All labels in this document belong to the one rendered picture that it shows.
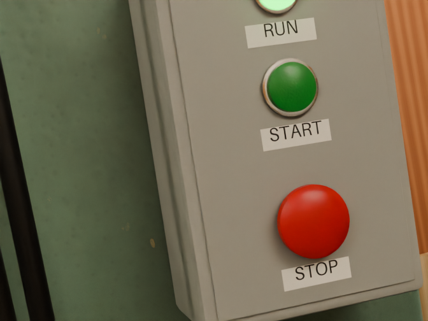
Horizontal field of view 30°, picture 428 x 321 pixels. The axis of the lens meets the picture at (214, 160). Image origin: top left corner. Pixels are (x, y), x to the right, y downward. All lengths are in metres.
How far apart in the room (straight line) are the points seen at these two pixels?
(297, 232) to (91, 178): 0.10
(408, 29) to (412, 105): 0.18
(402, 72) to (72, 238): 1.67
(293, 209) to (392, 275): 0.06
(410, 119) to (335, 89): 1.65
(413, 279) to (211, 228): 0.09
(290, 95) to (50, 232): 0.13
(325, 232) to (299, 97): 0.06
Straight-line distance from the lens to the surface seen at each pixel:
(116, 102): 0.37
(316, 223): 0.32
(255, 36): 0.33
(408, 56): 2.01
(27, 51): 0.37
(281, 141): 0.33
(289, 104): 0.32
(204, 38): 0.32
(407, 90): 1.99
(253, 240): 0.32
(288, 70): 0.32
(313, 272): 0.34
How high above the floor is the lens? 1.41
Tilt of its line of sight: 3 degrees down
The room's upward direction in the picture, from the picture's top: 9 degrees counter-clockwise
